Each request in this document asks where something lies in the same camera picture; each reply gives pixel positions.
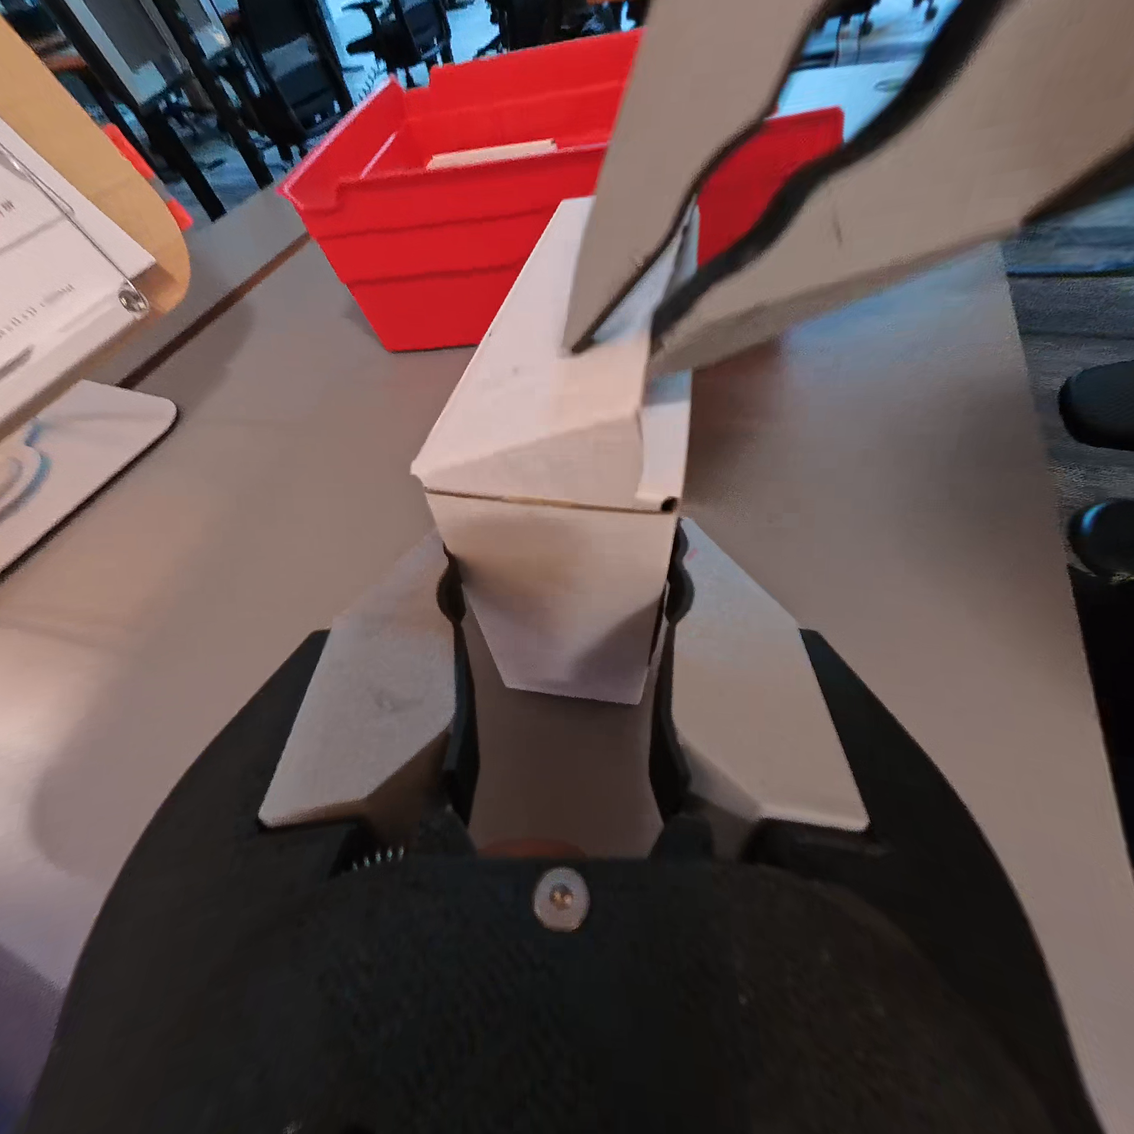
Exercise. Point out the red plastic bin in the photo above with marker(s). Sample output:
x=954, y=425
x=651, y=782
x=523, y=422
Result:
x=425, y=248

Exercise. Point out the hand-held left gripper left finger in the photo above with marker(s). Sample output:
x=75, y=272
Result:
x=373, y=702

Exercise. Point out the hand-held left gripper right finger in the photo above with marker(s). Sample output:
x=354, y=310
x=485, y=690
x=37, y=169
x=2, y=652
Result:
x=752, y=709

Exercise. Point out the black office chair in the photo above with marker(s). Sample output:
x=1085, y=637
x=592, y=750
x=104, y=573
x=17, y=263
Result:
x=400, y=33

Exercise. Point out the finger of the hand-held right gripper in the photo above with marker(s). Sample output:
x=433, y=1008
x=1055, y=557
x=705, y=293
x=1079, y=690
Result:
x=975, y=151
x=675, y=133

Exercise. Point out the white cardboard mailer box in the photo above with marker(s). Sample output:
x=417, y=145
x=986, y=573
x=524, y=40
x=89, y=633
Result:
x=496, y=154
x=550, y=425

